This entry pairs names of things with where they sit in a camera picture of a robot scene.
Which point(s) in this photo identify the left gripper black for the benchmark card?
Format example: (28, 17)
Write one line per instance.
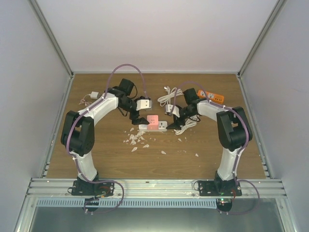
(138, 121)

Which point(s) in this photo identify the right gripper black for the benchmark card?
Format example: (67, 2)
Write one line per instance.
(175, 125)

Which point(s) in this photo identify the white pink power strip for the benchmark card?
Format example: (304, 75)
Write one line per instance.
(161, 127)

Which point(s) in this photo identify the pink cube socket adapter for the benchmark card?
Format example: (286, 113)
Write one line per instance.
(153, 122)

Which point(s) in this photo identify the orange power strip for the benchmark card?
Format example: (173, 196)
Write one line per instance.
(212, 96)

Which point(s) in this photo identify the white usb charger plug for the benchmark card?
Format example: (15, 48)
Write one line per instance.
(94, 95)

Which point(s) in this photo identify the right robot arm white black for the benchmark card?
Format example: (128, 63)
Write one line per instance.
(234, 133)

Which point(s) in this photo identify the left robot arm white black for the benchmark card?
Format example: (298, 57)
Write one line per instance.
(78, 134)

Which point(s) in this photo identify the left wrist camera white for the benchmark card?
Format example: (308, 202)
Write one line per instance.
(144, 104)

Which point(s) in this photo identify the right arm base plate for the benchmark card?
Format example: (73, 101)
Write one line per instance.
(218, 188)

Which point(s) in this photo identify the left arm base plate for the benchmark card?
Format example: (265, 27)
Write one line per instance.
(83, 188)

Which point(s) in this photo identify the grey slotted cable duct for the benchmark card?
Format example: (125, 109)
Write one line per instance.
(128, 203)

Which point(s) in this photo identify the aluminium front rail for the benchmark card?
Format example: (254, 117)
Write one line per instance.
(148, 188)

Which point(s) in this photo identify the left aluminium frame post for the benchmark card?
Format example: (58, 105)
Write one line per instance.
(43, 21)

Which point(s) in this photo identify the aluminium frame post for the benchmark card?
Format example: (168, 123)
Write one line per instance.
(43, 21)
(262, 34)

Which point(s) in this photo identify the right aluminium frame post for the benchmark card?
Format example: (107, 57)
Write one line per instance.
(262, 34)

